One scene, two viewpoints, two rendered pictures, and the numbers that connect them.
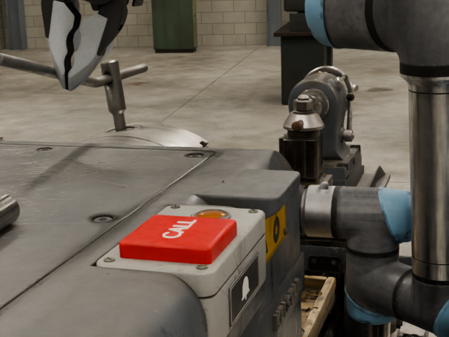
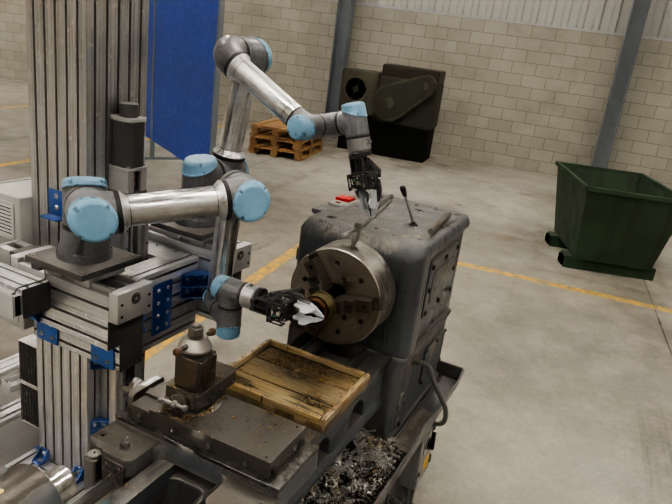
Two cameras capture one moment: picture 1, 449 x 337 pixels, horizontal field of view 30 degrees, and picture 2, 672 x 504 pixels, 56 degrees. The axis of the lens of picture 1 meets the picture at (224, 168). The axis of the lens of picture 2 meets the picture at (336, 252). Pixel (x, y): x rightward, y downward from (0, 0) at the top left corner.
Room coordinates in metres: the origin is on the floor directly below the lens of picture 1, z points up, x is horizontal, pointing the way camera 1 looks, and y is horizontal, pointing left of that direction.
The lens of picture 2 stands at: (2.85, 0.29, 1.84)
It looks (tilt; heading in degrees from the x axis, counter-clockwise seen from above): 19 degrees down; 187
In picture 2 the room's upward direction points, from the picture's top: 8 degrees clockwise
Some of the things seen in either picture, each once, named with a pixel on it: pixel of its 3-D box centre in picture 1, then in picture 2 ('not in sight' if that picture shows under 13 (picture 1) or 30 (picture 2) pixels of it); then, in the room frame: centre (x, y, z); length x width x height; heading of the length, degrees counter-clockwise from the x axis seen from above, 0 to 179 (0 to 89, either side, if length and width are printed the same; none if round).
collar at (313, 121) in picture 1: (303, 120); (195, 341); (1.59, -0.15, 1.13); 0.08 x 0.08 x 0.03
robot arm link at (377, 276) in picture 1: (380, 284); (227, 317); (1.12, -0.22, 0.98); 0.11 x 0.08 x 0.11; 36
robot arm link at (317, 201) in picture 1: (319, 208); (252, 296); (1.16, -0.13, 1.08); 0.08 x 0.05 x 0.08; 163
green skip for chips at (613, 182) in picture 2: not in sight; (606, 220); (-3.66, 2.22, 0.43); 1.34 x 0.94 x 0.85; 2
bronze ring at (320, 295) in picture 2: not in sight; (319, 307); (1.15, 0.07, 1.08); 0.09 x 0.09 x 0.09; 73
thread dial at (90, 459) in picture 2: not in sight; (94, 469); (1.73, -0.33, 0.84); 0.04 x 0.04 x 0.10; 73
